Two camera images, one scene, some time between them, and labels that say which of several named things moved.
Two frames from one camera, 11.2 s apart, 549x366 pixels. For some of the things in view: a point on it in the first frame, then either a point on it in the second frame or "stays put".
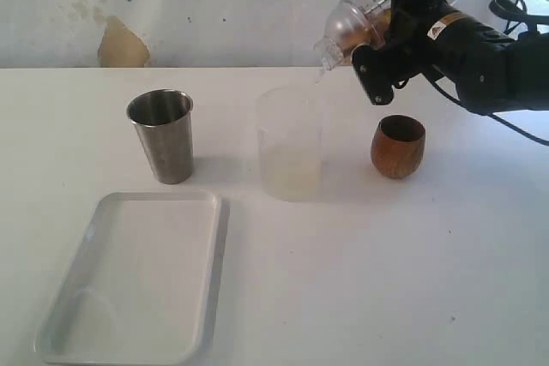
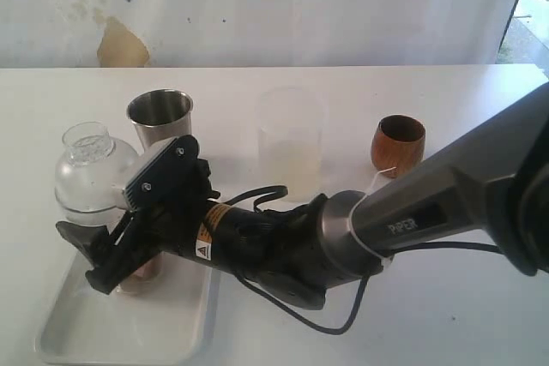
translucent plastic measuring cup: (291, 129) stays put
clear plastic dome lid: (351, 25) -> (91, 177)
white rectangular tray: (142, 288) stays put
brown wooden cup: (397, 145) stays put
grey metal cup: (163, 121) stays put
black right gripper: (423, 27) -> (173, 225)
